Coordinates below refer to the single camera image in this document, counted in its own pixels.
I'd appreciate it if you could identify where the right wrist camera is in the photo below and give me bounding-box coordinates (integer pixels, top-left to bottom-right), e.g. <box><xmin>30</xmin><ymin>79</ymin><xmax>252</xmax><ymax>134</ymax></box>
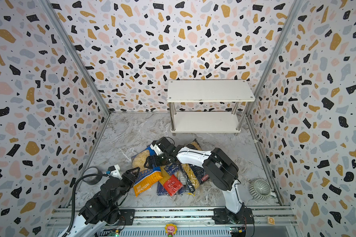
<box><xmin>150</xmin><ymin>143</ymin><xmax>163</xmax><ymax>156</ymax></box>

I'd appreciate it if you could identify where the clear yellow spaghetti packet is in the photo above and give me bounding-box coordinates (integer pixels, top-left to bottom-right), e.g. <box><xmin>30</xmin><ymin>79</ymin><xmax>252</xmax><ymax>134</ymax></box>
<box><xmin>177</xmin><ymin>164</ymin><xmax>200</xmax><ymax>196</ymax></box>

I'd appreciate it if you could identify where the blue orange orecchiette pasta bag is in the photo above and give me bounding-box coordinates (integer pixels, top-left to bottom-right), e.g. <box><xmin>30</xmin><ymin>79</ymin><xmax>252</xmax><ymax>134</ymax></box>
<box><xmin>132</xmin><ymin>146</ymin><xmax>163</xmax><ymax>197</ymax></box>

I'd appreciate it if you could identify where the grey ribbed cup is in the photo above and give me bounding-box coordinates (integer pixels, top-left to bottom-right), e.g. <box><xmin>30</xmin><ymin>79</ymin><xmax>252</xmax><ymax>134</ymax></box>
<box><xmin>249</xmin><ymin>180</ymin><xmax>277</xmax><ymax>200</ymax></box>

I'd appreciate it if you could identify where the black tape roll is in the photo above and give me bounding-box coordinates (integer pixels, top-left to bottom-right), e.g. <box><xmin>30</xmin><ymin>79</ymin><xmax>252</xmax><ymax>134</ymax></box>
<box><xmin>83</xmin><ymin>166</ymin><xmax>102</xmax><ymax>185</ymax></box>

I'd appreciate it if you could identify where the dark blue penne pasta bag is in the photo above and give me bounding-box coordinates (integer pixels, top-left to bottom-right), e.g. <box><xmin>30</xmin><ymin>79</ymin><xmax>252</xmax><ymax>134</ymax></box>
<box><xmin>179</xmin><ymin>139</ymin><xmax>211</xmax><ymax>189</ymax></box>

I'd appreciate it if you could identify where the small orange tag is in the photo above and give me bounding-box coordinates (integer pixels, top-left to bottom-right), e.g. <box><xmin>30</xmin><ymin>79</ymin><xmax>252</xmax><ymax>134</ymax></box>
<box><xmin>267</xmin><ymin>217</ymin><xmax>276</xmax><ymax>225</ymax></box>

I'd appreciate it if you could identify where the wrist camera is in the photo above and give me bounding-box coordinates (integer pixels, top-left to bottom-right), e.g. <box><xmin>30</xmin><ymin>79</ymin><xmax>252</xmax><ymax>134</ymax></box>
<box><xmin>106</xmin><ymin>165</ymin><xmax>122</xmax><ymax>180</ymax></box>
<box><xmin>150</xmin><ymin>143</ymin><xmax>163</xmax><ymax>156</ymax></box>

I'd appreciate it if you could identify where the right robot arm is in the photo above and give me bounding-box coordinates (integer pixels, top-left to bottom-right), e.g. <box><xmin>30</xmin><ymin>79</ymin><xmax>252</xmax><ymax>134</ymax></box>
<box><xmin>144</xmin><ymin>137</ymin><xmax>255</xmax><ymax>225</ymax></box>

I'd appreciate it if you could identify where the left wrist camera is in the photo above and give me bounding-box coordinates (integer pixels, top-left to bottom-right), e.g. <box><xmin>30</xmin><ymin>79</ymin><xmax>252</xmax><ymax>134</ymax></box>
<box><xmin>106</xmin><ymin>165</ymin><xmax>122</xmax><ymax>180</ymax></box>

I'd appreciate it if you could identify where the small pink yellow figurine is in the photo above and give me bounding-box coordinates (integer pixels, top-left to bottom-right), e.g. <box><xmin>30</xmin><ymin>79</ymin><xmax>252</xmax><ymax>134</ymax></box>
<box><xmin>165</xmin><ymin>224</ymin><xmax>178</xmax><ymax>237</ymax></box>

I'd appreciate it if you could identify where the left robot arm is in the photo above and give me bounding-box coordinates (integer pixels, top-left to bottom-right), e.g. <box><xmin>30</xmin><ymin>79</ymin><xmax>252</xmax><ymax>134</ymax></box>
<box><xmin>59</xmin><ymin>165</ymin><xmax>140</xmax><ymax>237</ymax></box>

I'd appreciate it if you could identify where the red spaghetti packet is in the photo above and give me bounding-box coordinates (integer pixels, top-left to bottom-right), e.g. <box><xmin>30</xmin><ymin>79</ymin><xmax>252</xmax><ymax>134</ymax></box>
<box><xmin>163</xmin><ymin>175</ymin><xmax>183</xmax><ymax>196</ymax></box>

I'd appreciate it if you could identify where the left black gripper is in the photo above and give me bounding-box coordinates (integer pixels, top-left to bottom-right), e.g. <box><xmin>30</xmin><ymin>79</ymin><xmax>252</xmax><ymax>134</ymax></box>
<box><xmin>109</xmin><ymin>166</ymin><xmax>140</xmax><ymax>207</ymax></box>

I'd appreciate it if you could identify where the white two-tier shelf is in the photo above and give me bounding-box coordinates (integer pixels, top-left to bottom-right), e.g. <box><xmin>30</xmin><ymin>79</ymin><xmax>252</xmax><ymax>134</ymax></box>
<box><xmin>167</xmin><ymin>80</ymin><xmax>255</xmax><ymax>134</ymax></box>

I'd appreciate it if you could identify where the dark blue spaghetti packet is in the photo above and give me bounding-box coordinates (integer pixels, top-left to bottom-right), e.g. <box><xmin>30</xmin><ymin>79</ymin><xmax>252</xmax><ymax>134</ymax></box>
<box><xmin>159</xmin><ymin>166</ymin><xmax>183</xmax><ymax>196</ymax></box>

